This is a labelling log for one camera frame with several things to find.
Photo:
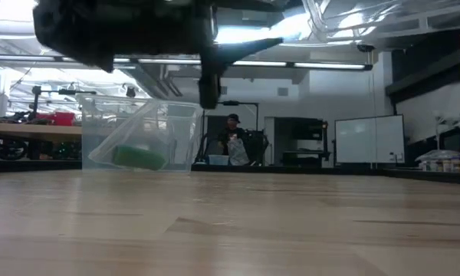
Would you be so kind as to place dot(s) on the square wall vent grille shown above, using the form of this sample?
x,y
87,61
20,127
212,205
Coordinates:
x,y
283,91
224,90

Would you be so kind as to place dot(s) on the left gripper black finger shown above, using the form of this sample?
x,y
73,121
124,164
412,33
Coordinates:
x,y
245,50
209,82

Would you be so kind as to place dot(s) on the red plastic bin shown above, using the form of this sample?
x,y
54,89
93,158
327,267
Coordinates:
x,y
59,119

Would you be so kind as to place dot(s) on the black robot station frame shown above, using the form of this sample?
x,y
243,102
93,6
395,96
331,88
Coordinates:
x,y
237,103

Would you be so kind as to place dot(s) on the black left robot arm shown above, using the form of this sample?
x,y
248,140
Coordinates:
x,y
73,34

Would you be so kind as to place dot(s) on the whiteboard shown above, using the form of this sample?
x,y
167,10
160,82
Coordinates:
x,y
368,138

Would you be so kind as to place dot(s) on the wooden workbench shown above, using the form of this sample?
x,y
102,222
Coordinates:
x,y
30,131

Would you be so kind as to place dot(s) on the clear plastic storage box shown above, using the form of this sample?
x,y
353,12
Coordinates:
x,y
99,130

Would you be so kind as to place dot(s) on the person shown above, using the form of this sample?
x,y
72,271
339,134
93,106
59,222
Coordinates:
x,y
234,140

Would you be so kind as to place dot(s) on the black pole stand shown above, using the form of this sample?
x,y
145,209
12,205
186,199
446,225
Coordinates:
x,y
36,101

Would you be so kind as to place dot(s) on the clear plastic zip bag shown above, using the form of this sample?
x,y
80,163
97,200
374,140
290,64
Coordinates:
x,y
138,134

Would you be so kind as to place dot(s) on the green bandage roll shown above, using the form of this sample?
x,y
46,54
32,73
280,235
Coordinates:
x,y
138,157

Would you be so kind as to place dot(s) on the long ceiling light bar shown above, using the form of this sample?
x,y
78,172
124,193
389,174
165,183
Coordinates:
x,y
314,65

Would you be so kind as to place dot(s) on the plastic-wrapped bottle pack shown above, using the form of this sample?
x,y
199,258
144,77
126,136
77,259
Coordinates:
x,y
444,161

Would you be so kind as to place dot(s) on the light blue box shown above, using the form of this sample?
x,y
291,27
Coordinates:
x,y
218,160

